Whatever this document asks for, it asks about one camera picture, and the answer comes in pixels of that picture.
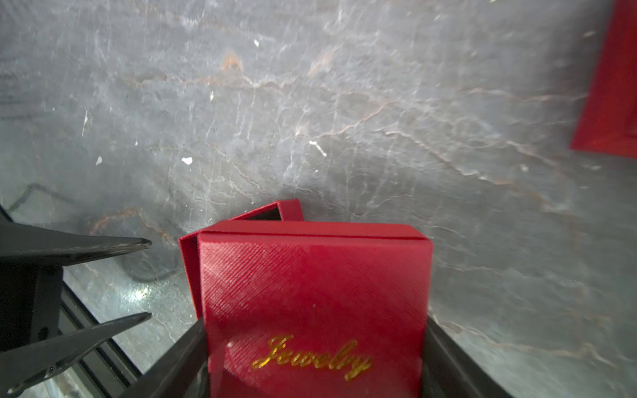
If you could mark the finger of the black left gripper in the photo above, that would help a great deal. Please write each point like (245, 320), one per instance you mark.
(25, 245)
(25, 367)

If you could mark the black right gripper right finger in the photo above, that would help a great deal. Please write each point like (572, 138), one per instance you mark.
(448, 370)

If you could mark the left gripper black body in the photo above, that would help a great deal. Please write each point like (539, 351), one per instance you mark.
(30, 304)

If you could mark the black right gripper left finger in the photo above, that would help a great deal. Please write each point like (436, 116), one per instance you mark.
(180, 372)

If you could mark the red box lid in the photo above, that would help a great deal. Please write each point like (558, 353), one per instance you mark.
(311, 309)
(608, 122)

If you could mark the red jewelry box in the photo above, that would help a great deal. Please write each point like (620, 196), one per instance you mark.
(284, 210)

